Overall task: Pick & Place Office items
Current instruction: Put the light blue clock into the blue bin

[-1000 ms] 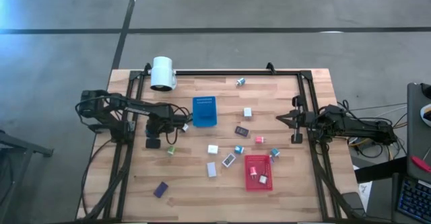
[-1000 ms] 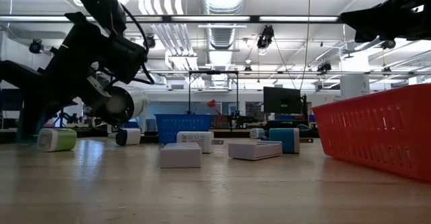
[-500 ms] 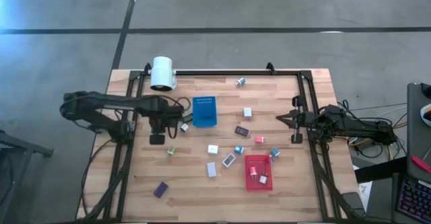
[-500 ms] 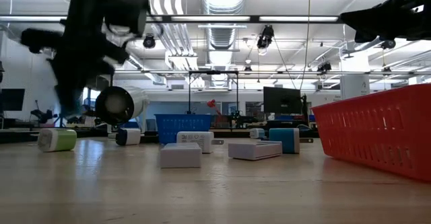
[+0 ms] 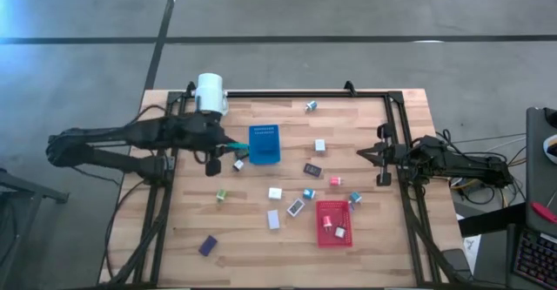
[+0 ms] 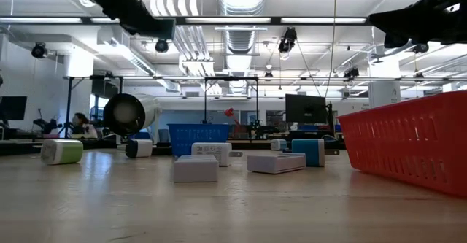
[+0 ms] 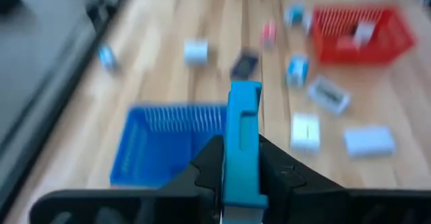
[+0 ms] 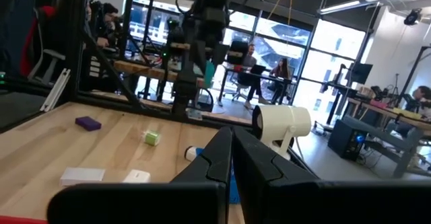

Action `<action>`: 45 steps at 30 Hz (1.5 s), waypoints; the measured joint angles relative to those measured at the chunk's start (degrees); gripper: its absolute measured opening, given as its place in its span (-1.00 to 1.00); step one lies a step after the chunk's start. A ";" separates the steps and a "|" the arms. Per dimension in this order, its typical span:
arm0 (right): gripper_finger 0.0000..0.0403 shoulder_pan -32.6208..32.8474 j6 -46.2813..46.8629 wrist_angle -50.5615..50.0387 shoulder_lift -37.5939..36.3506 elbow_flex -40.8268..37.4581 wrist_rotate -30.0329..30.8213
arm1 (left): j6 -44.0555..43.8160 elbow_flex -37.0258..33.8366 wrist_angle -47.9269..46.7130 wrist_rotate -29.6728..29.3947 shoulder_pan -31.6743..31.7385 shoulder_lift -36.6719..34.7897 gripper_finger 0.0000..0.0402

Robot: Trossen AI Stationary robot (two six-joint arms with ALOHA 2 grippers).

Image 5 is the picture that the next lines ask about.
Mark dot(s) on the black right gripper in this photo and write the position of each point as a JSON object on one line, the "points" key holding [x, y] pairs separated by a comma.
{"points": [[393, 155]]}

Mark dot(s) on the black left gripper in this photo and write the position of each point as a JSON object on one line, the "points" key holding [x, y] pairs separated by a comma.
{"points": [[211, 133]]}

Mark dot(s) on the teal box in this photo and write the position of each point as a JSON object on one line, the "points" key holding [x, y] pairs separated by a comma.
{"points": [[239, 145]]}

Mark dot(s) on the pink white charger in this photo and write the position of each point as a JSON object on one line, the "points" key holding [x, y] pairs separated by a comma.
{"points": [[335, 180]]}

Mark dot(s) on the plain white charger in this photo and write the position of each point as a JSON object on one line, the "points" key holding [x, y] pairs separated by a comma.
{"points": [[320, 145]]}

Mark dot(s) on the black box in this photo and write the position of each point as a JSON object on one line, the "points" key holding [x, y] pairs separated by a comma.
{"points": [[312, 170]]}

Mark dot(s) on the red white charger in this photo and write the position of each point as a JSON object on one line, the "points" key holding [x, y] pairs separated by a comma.
{"points": [[326, 222]]}

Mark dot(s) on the plain white box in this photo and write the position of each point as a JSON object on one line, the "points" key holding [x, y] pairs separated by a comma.
{"points": [[273, 219]]}

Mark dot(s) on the white charger black trim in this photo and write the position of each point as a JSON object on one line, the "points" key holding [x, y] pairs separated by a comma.
{"points": [[340, 232]]}

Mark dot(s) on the white box dark label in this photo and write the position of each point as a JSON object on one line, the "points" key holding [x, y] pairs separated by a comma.
{"points": [[295, 207]]}

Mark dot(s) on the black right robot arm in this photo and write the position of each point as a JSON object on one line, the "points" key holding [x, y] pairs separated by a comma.
{"points": [[461, 161]]}

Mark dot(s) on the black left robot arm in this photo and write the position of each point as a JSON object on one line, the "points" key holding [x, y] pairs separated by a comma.
{"points": [[109, 135]]}

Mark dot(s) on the blue plastic basket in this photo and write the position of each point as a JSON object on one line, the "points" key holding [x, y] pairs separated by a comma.
{"points": [[257, 157]]}

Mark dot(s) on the green white charger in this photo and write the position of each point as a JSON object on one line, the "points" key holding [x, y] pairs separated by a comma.
{"points": [[221, 194]]}

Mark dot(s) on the small blue grey item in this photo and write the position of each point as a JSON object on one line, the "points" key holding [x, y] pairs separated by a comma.
{"points": [[350, 206]]}

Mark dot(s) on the white cylindrical lamp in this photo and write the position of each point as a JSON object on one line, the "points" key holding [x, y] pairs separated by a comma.
{"points": [[210, 89]]}

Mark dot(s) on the white printed charger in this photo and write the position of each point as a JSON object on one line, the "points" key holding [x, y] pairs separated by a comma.
{"points": [[274, 193]]}

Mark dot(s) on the navy blue flat box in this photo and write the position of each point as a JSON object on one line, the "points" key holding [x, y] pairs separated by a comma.
{"points": [[208, 245]]}

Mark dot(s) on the red plastic basket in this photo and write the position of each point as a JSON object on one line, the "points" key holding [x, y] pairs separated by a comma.
{"points": [[324, 242]]}

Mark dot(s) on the white printed paper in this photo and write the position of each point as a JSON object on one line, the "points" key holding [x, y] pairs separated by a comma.
{"points": [[473, 246]]}

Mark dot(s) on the dark grey flat device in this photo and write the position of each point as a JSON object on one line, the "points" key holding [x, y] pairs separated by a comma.
{"points": [[457, 264]]}

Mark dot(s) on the dark grey side desk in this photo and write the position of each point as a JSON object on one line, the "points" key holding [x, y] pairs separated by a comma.
{"points": [[537, 181]]}

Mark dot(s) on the red hand tool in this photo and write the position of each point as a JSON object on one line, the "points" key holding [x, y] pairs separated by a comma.
{"points": [[544, 212]]}

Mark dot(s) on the black desk object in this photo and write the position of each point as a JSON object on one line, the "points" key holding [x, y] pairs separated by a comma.
{"points": [[552, 116]]}

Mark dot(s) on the black backlit keyboard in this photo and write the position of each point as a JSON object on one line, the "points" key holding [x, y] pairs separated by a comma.
{"points": [[537, 259]]}

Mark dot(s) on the grey metal stand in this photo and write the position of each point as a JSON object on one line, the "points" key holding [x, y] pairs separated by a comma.
{"points": [[30, 187]]}

